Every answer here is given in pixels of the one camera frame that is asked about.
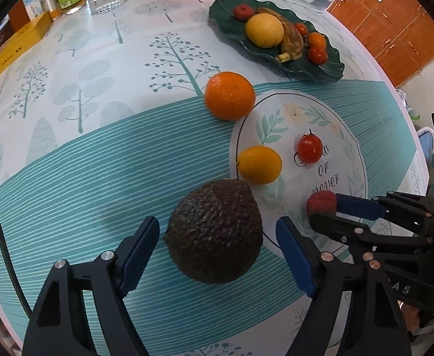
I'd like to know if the cherry tomato with stem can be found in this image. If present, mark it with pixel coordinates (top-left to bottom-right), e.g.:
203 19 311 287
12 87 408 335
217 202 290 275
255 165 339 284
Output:
296 132 323 164

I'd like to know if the small yellow kumquat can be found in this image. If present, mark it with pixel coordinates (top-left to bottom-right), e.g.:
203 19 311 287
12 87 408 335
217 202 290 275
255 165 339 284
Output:
236 145 282 185

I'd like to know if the dark brown avocado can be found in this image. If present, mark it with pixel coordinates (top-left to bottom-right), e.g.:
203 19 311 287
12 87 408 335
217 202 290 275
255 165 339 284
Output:
164 179 263 284

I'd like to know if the larger red tomato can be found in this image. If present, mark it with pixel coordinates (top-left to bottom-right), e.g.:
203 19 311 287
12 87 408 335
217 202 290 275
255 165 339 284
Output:
306 47 329 65

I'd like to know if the mandarin orange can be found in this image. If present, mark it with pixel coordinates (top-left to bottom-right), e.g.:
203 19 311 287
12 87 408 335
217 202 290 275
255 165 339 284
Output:
204 71 256 121
305 32 327 50

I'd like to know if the spotted ripe banana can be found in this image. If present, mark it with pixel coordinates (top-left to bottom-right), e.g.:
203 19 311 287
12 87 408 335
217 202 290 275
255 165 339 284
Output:
256 7 304 63

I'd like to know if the small red tomato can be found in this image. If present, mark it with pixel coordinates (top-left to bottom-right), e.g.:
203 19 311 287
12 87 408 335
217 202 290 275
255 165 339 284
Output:
294 23 309 37

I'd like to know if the large yellow orange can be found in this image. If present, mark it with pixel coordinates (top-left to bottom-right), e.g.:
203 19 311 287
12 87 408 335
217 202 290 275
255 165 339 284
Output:
245 13 284 48

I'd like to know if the red lychee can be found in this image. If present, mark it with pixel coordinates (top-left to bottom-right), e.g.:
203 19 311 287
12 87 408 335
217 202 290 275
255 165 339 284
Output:
232 4 255 23
306 190 338 217

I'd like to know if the person right hand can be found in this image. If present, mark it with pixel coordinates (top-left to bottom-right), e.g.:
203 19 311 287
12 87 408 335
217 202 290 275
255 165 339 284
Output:
400 302 428 336

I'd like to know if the tree pattern tablecloth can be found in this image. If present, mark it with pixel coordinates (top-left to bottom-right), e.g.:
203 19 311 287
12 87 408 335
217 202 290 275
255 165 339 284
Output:
0 0 431 356

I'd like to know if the dark green scalloped plate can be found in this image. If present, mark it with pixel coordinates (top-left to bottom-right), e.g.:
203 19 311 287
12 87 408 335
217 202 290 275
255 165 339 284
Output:
209 0 345 82

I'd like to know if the yellow cardboard box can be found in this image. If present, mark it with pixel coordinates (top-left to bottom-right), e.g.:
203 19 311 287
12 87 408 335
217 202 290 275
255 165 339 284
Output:
0 12 52 75

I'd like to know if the small white carton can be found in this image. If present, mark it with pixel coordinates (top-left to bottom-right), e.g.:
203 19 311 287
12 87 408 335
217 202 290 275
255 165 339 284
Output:
23 0 44 20

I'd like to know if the small metal can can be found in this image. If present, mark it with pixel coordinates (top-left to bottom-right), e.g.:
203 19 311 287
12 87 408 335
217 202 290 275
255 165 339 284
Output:
40 0 63 21

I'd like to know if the black cable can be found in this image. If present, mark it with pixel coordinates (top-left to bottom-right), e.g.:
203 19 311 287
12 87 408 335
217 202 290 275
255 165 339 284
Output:
0 184 33 319

